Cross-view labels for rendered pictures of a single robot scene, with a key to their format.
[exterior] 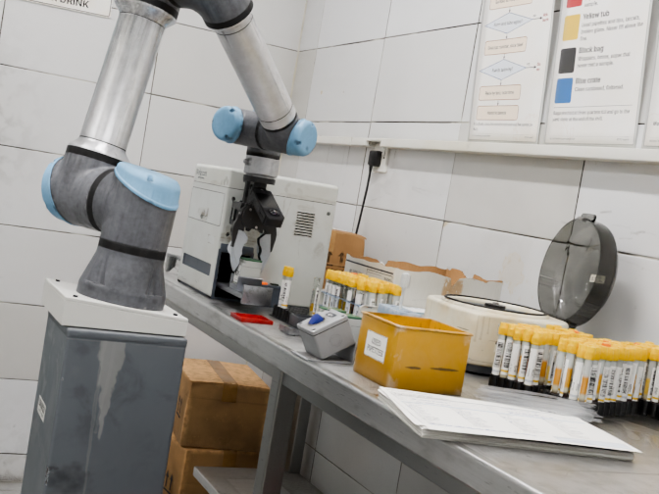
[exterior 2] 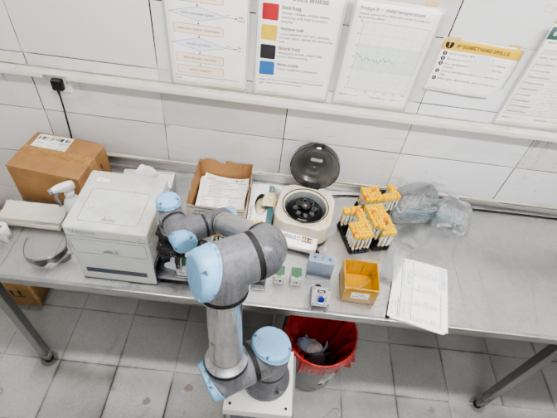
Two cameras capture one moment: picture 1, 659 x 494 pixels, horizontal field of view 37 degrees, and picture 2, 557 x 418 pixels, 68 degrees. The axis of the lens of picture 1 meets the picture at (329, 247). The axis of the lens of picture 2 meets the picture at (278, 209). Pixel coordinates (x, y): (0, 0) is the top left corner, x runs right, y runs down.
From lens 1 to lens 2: 2.05 m
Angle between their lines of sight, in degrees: 72
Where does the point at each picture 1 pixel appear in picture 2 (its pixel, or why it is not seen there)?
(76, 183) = (245, 383)
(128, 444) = not seen: hidden behind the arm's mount
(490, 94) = (190, 58)
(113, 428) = not seen: hidden behind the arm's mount
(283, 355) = (302, 313)
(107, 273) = (282, 386)
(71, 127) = not seen: outside the picture
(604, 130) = (303, 92)
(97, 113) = (235, 355)
